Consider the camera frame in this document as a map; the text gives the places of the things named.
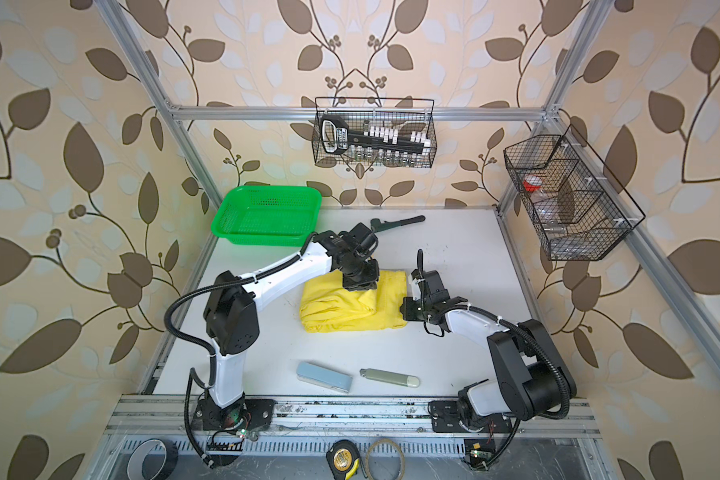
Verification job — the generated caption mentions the yellow trousers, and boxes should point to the yellow trousers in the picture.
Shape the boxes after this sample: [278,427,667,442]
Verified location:
[299,270,408,333]

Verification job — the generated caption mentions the green plastic basket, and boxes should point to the green plastic basket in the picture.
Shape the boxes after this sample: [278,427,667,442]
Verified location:
[211,186,322,247]

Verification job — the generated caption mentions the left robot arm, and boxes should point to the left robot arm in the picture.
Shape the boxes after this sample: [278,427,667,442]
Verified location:
[163,223,380,410]

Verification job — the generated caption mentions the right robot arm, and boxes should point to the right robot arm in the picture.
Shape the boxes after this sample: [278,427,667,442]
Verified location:
[400,267,577,432]

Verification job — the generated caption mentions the dark green pipe wrench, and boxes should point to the dark green pipe wrench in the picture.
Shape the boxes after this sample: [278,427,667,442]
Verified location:
[370,215,426,233]

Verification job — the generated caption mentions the pale green utility knife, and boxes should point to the pale green utility knife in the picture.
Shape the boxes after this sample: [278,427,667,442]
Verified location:
[360,368,420,388]

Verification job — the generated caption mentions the blue grey sharpening block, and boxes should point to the blue grey sharpening block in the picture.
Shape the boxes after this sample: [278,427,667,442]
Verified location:
[296,361,353,394]

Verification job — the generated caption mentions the yellow black tape measure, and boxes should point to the yellow black tape measure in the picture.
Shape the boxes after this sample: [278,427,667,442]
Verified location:
[326,439,361,480]

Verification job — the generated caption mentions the black tape roll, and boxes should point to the black tape roll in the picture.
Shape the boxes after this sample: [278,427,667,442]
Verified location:
[126,438,179,480]

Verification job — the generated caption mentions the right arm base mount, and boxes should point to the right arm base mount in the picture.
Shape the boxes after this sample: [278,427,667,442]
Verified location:
[427,399,512,434]

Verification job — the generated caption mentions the back wire basket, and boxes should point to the back wire basket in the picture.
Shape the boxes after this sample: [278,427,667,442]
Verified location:
[311,95,437,169]

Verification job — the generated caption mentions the brown ring band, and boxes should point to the brown ring band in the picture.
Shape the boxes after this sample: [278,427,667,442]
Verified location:
[363,438,406,480]

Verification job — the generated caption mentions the side wire basket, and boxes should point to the side wire basket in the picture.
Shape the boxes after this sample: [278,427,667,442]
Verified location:
[503,126,645,261]

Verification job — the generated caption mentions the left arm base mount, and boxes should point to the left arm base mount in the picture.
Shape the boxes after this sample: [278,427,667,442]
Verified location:
[190,398,276,432]

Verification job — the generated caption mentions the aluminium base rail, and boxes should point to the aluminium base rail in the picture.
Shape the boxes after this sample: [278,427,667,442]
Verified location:
[103,393,602,438]

